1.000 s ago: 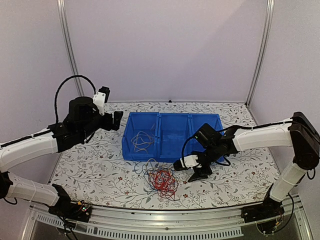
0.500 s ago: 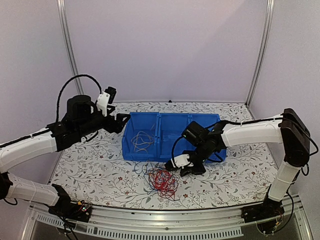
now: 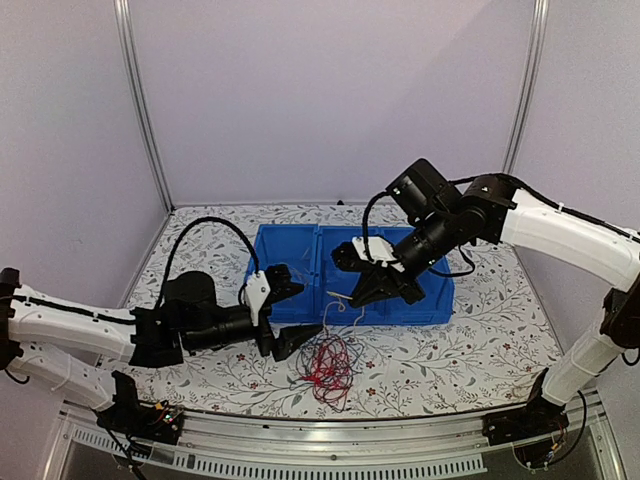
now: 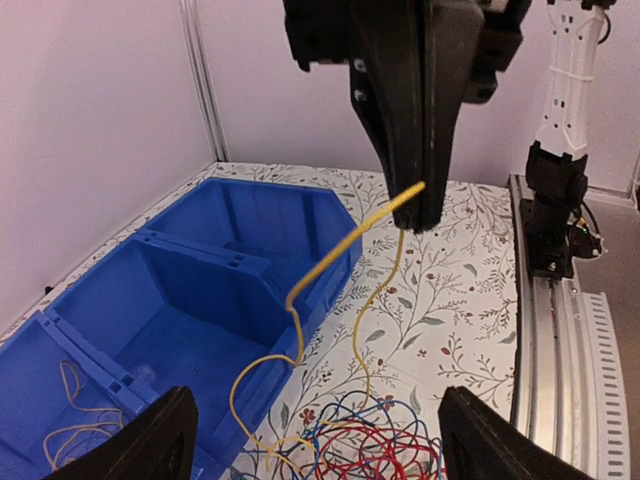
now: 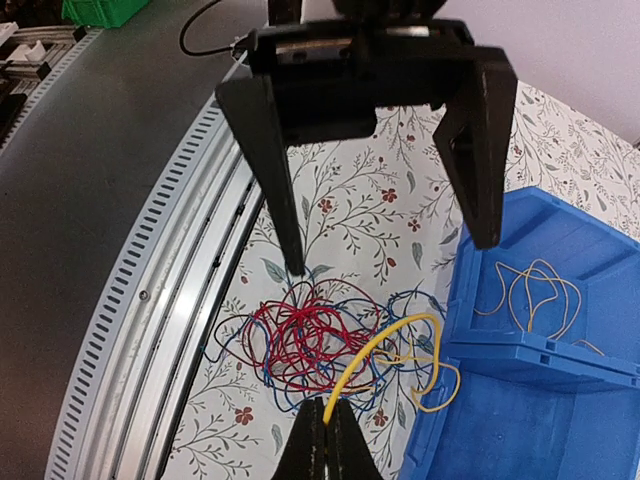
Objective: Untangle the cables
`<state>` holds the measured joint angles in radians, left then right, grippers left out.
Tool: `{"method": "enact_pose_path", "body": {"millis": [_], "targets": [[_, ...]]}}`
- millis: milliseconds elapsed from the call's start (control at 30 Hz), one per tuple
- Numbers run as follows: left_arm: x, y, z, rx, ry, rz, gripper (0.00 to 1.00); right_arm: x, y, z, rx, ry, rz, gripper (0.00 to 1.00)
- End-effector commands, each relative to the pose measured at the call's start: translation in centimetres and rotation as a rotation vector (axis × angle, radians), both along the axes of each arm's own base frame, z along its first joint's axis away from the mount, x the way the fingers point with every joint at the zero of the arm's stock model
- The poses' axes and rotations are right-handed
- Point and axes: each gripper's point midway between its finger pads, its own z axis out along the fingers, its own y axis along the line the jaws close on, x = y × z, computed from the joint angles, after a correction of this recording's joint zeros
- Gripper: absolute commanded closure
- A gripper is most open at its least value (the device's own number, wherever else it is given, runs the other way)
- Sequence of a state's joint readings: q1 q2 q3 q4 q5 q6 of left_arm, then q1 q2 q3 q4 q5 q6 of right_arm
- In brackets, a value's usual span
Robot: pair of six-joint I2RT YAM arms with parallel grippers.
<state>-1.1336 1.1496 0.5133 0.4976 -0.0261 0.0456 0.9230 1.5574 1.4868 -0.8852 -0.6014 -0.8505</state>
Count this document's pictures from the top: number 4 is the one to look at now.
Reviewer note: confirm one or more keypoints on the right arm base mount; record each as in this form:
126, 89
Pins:
551, 246

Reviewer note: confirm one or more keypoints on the blue plastic bin far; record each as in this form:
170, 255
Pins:
68, 366

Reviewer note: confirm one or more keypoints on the blue plastic bin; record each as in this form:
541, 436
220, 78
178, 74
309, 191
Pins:
260, 245
68, 366
245, 382

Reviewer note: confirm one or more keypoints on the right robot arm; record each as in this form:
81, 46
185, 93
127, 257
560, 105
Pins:
557, 158

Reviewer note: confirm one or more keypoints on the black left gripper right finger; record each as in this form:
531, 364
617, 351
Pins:
477, 443

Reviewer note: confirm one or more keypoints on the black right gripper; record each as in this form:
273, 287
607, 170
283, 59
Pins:
385, 75

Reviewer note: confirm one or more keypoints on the blue plastic bin middle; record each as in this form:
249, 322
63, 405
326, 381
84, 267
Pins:
245, 382

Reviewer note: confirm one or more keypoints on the aluminium front rail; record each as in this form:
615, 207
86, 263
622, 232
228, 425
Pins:
569, 395

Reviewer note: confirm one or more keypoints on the floral tablecloth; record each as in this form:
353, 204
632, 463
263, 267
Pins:
380, 335

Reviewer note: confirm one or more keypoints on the blue plastic bin near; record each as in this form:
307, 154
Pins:
260, 245

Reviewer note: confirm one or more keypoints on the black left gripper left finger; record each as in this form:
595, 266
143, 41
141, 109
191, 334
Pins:
158, 444

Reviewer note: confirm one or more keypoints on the right aluminium corner post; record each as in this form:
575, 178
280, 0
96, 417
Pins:
199, 65

